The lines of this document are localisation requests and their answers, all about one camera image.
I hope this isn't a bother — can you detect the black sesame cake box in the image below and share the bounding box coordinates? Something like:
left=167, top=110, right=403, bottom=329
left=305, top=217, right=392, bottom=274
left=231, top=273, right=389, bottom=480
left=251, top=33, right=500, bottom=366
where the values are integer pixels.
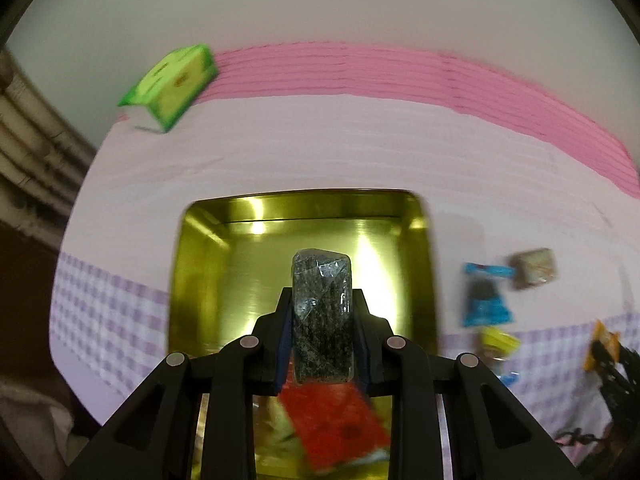
left=509, top=248, right=558, bottom=289

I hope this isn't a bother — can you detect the beige patterned curtain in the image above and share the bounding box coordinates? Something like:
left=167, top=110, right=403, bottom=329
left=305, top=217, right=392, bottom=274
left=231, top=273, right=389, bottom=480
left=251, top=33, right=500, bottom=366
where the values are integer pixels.
left=0, top=49, right=96, bottom=250

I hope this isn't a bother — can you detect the blue triangular candy packet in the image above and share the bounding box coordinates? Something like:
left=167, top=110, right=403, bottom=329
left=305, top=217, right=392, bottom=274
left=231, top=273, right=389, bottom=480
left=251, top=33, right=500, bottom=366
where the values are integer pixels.
left=462, top=262, right=515, bottom=327

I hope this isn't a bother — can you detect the yellow date candy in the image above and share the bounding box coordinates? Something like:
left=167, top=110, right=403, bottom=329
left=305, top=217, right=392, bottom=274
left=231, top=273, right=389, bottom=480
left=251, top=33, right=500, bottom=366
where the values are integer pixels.
left=480, top=326, right=521, bottom=387

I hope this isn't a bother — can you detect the pink purple checked tablecloth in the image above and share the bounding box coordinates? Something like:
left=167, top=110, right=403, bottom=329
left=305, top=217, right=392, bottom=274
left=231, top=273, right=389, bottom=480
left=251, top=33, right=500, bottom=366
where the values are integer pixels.
left=50, top=42, right=639, bottom=436

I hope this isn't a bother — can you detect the green tissue pack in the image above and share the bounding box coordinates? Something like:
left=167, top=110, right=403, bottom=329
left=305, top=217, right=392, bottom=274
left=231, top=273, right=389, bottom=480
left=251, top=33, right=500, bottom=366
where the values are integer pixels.
left=117, top=44, right=219, bottom=133

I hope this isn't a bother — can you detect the gold toffee tin box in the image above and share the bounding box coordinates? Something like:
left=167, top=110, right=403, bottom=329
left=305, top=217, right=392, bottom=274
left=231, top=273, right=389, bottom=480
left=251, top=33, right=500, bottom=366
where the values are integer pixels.
left=168, top=190, right=437, bottom=479

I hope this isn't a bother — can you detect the red snack packet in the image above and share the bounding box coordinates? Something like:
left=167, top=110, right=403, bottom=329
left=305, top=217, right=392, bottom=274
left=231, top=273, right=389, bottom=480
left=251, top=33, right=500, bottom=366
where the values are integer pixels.
left=279, top=382, right=390, bottom=472

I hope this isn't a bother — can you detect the orange snack packet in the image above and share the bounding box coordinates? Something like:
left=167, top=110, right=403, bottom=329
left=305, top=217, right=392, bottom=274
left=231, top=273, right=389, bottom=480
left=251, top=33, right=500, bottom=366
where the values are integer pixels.
left=582, top=320, right=620, bottom=373

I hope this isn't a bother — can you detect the grey seaweed snack pack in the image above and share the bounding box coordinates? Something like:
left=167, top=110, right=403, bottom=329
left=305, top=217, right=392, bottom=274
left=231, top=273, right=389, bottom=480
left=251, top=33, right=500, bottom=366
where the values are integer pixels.
left=292, top=248, right=354, bottom=384

